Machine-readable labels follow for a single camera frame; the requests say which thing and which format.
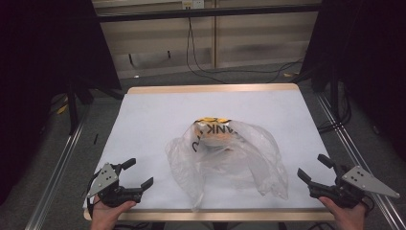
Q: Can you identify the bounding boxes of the black power cable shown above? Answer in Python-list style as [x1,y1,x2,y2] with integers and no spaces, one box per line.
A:
[185,15,226,84]

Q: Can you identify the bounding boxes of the white wall power outlet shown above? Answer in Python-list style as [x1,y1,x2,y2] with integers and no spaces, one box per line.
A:
[181,0,205,11]

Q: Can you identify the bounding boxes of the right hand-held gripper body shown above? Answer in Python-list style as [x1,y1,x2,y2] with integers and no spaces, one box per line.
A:
[308,165,401,210]

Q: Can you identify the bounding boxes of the wooden table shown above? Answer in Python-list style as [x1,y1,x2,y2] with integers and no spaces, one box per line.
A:
[83,83,337,222]

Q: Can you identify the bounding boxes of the bundle of black cables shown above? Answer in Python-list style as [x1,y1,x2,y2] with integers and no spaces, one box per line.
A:
[317,80,352,134]

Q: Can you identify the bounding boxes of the black horizontal bar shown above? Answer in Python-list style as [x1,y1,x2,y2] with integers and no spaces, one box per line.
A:
[96,3,322,24]

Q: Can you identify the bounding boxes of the person's right hand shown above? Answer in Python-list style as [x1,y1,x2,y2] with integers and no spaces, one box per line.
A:
[318,195,369,223]

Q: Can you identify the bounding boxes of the black floor cable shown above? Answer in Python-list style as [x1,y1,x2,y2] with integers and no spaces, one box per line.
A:
[194,57,305,84]

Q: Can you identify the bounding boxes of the right hand-held gripper cable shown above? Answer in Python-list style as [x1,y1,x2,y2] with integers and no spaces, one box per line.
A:
[363,195,375,215]

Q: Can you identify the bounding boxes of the clear printed plastic bag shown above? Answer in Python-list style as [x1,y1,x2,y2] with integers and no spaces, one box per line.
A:
[165,116,290,212]

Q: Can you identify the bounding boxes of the black metal stand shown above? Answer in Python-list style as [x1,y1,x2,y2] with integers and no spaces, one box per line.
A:
[328,61,341,118]
[66,80,80,136]

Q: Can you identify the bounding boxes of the black curtain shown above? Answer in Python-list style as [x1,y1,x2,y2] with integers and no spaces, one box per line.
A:
[299,0,406,162]
[0,0,123,206]

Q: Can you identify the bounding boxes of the hand-held gripper cable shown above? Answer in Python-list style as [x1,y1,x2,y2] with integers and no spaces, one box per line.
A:
[363,195,375,215]
[85,173,98,221]

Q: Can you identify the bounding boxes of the left hand-held gripper cable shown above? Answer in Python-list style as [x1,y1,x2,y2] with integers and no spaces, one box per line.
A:
[85,173,98,221]

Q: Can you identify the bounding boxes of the white table mat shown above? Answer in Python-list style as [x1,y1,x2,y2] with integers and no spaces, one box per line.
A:
[83,89,337,212]

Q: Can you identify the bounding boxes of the person's left hand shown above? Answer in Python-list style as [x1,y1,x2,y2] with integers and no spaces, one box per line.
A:
[90,195,138,225]

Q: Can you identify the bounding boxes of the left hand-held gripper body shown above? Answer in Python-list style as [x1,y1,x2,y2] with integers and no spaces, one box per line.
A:
[86,163,142,208]

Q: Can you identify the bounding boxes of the aluminium floor rail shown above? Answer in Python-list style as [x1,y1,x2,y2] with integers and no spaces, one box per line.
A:
[24,106,89,230]
[315,91,406,230]

